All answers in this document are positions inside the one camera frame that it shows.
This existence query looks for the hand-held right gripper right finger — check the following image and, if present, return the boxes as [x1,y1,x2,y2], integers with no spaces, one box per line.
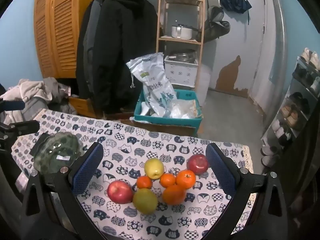
[205,142,288,240]

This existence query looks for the metal pot on shelf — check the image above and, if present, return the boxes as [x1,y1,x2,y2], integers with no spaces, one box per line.
[171,24,193,40]

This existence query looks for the white door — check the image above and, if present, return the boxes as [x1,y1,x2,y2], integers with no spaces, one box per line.
[247,0,287,105]

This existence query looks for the large orange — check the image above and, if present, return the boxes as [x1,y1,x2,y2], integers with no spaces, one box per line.
[176,170,197,189]
[162,184,187,205]

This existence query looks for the dark green bag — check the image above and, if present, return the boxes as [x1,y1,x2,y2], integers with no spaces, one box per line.
[206,6,231,42]

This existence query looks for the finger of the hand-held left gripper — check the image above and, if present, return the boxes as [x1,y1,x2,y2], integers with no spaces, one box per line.
[0,120,40,140]
[0,99,26,112]

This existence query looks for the navy folded umbrella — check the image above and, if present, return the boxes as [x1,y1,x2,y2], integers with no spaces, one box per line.
[219,0,252,25]

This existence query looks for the teal box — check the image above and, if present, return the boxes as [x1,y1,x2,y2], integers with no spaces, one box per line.
[133,89,203,130]

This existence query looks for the yellow-green apple top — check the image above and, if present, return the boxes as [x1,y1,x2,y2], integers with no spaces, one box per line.
[144,158,165,180]

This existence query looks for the yellow-green mango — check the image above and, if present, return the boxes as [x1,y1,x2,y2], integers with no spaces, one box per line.
[132,188,158,215]

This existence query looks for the black jacket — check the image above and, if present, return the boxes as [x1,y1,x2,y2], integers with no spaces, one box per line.
[76,0,158,114]

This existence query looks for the wooden crate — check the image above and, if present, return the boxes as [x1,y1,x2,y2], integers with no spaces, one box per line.
[69,96,97,118]

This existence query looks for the white rice bag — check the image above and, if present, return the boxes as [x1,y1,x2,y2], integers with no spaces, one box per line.
[126,52,178,117]

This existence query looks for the grey shoe rack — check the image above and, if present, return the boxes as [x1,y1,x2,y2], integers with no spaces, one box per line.
[260,55,320,165]

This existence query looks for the white patterned box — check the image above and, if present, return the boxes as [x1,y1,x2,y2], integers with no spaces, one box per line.
[164,55,199,87]

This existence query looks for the pile of clothes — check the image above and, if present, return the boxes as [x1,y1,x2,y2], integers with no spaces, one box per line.
[0,78,78,130]

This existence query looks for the shoe rack with shoes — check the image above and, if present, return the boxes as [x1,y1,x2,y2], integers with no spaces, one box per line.
[261,47,320,165]

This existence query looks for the green glass bowl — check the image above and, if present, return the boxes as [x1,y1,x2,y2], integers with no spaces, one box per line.
[34,131,80,174]

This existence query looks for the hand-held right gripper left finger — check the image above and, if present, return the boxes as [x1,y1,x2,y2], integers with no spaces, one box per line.
[21,142,105,240]

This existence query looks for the clear plastic bags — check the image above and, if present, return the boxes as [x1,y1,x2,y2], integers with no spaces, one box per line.
[170,99,200,119]

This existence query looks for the wooden louvred wardrobe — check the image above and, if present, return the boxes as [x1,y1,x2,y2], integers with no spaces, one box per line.
[34,0,103,79]

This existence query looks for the small orange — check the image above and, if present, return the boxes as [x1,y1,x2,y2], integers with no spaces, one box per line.
[137,176,153,189]
[159,173,176,188]

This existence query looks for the red apple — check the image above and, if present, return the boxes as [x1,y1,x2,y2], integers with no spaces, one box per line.
[187,154,209,175]
[107,180,134,204]

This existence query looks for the wooden shelf rack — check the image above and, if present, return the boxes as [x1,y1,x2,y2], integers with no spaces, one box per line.
[155,0,207,90]

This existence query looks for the cat print tablecloth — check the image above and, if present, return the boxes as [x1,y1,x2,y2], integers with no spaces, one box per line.
[11,109,254,240]

